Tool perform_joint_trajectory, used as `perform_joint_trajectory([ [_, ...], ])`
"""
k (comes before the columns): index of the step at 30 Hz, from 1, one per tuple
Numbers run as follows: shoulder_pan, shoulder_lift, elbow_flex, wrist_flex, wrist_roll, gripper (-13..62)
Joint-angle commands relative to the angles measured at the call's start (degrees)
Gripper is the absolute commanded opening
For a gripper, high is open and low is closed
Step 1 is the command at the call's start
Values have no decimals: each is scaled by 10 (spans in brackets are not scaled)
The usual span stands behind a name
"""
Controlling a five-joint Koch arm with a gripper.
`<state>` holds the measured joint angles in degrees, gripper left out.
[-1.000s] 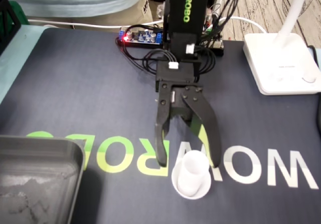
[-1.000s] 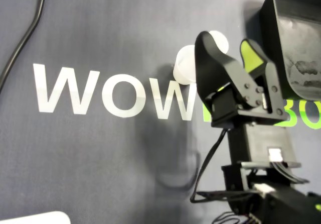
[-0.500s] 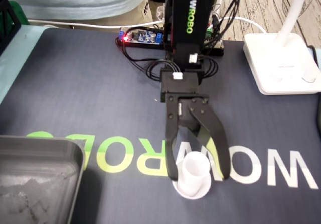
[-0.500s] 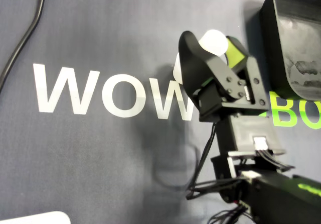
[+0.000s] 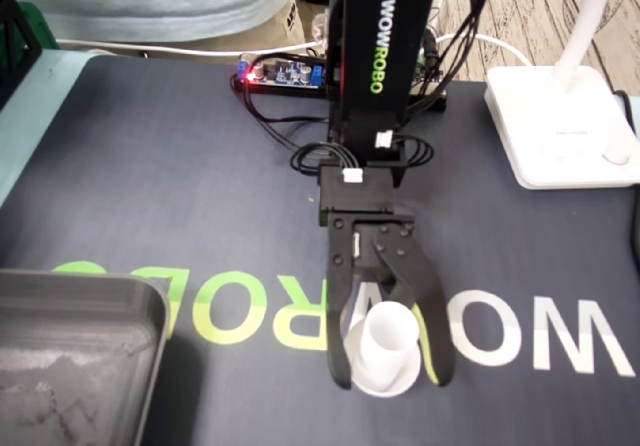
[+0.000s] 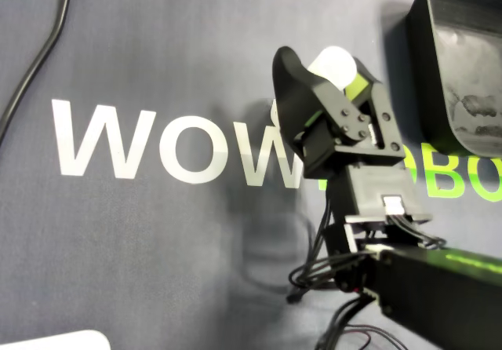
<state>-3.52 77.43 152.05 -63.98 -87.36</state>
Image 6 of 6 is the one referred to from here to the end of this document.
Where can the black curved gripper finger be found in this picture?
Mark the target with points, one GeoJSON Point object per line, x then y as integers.
{"type": "Point", "coordinates": [294, 91]}

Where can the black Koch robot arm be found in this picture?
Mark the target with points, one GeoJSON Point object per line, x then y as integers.
{"type": "Point", "coordinates": [392, 189]}

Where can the black plastic tray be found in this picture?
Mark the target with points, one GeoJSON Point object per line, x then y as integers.
{"type": "Point", "coordinates": [463, 52]}

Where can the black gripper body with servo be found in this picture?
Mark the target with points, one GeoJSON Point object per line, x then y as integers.
{"type": "Point", "coordinates": [317, 150]}

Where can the white desk lamp base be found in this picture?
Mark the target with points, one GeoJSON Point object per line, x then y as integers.
{"type": "Point", "coordinates": [47, 342]}

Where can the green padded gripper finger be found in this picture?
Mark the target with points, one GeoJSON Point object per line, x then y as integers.
{"type": "Point", "coordinates": [386, 122]}

